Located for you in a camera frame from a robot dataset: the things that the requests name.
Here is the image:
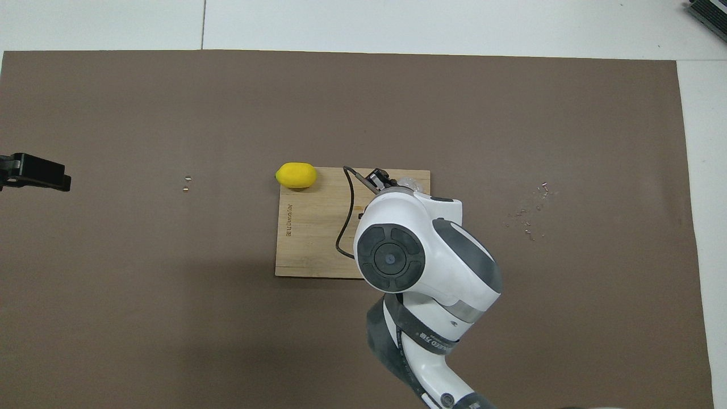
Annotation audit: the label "black ribbed device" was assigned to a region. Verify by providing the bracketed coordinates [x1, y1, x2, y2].
[684, 0, 727, 40]

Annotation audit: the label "yellow lemon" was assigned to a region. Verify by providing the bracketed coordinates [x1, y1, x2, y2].
[275, 162, 317, 189]

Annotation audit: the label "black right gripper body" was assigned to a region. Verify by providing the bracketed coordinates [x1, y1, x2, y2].
[365, 168, 398, 194]

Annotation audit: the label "brown table mat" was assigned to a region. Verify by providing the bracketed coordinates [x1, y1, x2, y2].
[0, 50, 715, 409]

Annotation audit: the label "spilled water droplets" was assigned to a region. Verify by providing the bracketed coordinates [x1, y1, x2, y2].
[503, 182, 555, 242]

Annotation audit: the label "bamboo cutting board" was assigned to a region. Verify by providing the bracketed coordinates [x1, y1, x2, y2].
[275, 168, 431, 280]

